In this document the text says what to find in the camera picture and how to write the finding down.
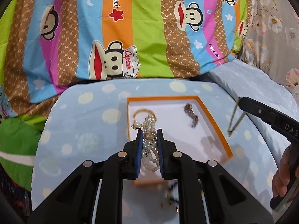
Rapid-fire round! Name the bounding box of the gold wristwatch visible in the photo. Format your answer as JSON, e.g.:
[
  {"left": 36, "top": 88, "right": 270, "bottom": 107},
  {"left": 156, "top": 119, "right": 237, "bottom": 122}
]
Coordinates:
[{"left": 227, "top": 97, "right": 247, "bottom": 137}]

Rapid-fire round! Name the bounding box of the black bead bracelet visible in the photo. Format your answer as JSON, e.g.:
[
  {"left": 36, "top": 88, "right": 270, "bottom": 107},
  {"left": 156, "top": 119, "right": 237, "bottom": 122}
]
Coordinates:
[{"left": 161, "top": 181, "right": 180, "bottom": 211}]

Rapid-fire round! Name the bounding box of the white pearl bracelet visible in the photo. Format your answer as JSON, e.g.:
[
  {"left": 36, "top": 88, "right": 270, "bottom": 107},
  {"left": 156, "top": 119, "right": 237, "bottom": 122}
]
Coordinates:
[{"left": 141, "top": 114, "right": 162, "bottom": 172}]

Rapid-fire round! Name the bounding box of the orange white jewelry box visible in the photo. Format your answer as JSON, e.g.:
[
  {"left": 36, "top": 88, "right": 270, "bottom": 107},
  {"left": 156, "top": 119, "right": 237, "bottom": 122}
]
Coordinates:
[{"left": 126, "top": 95, "right": 234, "bottom": 187}]

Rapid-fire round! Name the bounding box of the person's right hand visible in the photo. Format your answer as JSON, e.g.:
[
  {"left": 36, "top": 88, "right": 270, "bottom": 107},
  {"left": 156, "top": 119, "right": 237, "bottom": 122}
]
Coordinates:
[{"left": 272, "top": 146, "right": 292, "bottom": 197}]

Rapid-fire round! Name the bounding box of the light blue dotted pillow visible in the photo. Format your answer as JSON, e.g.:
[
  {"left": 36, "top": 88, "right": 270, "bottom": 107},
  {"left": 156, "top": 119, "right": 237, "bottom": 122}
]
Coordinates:
[{"left": 31, "top": 79, "right": 278, "bottom": 208}]

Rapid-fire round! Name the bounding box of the grey floral bedsheet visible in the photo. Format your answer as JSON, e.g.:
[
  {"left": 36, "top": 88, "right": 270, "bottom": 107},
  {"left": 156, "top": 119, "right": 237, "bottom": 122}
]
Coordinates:
[{"left": 239, "top": 0, "right": 298, "bottom": 99}]

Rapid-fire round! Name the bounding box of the green blanket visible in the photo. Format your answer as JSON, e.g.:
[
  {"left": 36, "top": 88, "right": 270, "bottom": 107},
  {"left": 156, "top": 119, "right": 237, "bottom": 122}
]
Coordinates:
[{"left": 1, "top": 115, "right": 47, "bottom": 192}]

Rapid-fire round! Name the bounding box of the silver wristwatch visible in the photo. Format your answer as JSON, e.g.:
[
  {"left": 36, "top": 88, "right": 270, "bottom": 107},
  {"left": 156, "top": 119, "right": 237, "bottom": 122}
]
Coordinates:
[{"left": 184, "top": 103, "right": 199, "bottom": 128}]

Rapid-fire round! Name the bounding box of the colorful striped monkey quilt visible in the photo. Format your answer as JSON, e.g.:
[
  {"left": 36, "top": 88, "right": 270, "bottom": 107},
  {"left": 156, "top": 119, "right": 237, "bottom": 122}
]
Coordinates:
[{"left": 1, "top": 0, "right": 252, "bottom": 118}]

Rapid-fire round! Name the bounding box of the gold chain bangle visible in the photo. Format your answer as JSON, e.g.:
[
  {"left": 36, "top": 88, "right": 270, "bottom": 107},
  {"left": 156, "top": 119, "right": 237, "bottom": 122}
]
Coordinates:
[{"left": 131, "top": 108, "right": 157, "bottom": 131}]

